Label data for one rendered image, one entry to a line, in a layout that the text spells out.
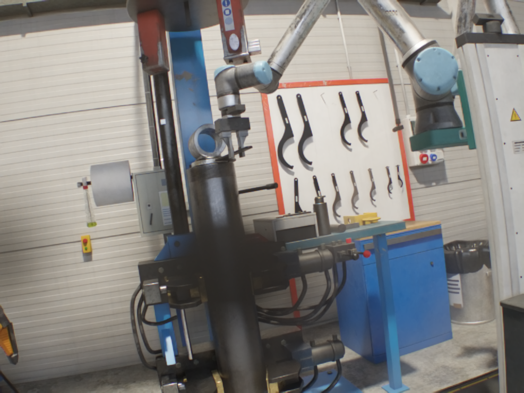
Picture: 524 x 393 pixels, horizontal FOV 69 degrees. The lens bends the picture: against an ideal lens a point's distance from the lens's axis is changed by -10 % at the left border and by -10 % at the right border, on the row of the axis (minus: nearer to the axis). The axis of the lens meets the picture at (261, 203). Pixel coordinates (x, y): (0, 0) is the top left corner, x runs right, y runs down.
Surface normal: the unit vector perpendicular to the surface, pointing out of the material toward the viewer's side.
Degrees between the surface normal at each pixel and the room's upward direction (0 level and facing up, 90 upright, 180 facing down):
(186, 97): 90
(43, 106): 90
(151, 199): 90
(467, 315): 93
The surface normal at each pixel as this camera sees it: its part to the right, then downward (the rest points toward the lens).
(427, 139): -0.97, 0.15
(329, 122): 0.25, -0.04
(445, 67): -0.25, 0.12
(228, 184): 0.67, -0.10
